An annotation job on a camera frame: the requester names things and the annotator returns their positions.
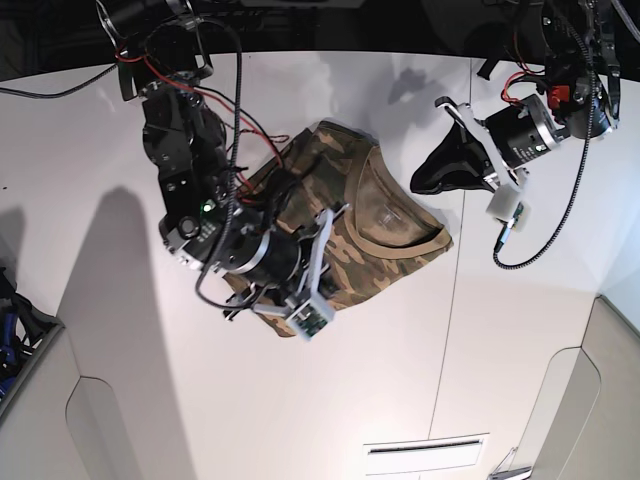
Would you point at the camouflage T-shirt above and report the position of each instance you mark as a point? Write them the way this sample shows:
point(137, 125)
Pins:
point(382, 236)

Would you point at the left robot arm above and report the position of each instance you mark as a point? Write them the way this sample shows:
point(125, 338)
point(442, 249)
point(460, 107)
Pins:
point(575, 95)

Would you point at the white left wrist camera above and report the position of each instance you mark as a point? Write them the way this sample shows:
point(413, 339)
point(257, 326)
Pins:
point(507, 206)

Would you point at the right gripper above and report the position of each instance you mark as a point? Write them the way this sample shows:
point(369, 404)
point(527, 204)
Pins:
point(275, 264)

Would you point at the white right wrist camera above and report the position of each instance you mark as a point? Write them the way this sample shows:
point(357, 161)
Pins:
point(309, 314)

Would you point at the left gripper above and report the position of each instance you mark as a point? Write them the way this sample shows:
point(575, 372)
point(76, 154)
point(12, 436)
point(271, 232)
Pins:
point(469, 156)

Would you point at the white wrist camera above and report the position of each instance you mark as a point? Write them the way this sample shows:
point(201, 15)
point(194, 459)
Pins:
point(309, 314)
point(507, 206)

